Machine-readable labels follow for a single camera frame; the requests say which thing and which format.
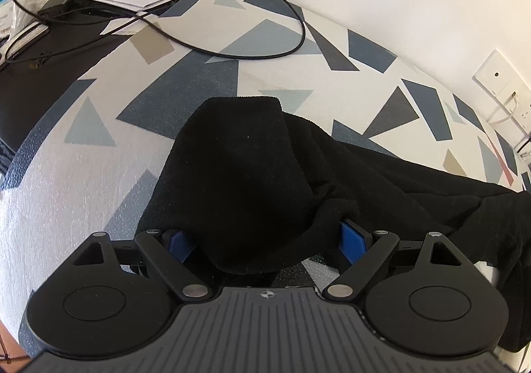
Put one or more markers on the geometric patterned mat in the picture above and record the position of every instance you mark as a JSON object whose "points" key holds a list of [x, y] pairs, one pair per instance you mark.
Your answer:
{"points": [[83, 173]]}

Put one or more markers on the black pants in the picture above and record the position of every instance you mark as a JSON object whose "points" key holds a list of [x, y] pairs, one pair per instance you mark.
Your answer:
{"points": [[249, 169]]}

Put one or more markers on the white wall socket panel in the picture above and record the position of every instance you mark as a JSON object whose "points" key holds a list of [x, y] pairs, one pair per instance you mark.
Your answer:
{"points": [[498, 76]]}

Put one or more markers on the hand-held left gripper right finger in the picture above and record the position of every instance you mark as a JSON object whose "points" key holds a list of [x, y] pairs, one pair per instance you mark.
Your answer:
{"points": [[352, 242]]}

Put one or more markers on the black power adapter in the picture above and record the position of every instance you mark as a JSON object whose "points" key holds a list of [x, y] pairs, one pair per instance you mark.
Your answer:
{"points": [[56, 3]]}

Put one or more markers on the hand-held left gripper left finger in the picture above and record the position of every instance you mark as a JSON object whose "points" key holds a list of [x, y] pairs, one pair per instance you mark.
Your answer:
{"points": [[178, 244]]}

